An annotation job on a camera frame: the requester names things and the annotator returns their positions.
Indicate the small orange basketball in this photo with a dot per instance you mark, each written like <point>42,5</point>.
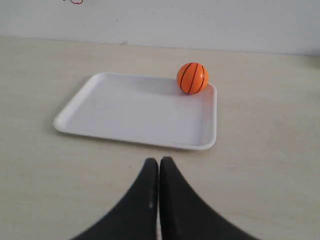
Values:
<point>192,78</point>

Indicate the white rectangular plastic tray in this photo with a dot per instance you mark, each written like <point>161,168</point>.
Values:
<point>141,109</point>

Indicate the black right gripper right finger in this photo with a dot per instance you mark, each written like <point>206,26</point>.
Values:
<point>184,215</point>

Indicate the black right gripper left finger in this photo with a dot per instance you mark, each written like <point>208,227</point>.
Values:
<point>134,217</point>

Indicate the red mini basketball hoop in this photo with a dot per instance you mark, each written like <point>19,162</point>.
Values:
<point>75,2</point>

